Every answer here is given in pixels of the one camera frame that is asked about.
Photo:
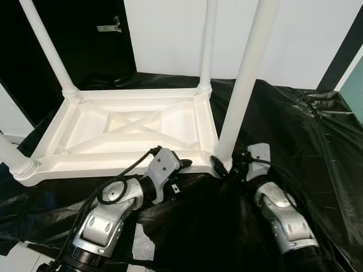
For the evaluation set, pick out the black plastic table cover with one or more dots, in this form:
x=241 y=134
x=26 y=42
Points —
x=317 y=170

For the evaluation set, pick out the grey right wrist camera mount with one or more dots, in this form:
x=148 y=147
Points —
x=259 y=158

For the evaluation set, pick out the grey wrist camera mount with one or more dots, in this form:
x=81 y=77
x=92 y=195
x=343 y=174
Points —
x=163 y=170
x=259 y=158

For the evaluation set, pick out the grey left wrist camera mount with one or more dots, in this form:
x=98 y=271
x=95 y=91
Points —
x=163 y=170

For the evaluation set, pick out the black door frame post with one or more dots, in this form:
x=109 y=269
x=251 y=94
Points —
x=343 y=51

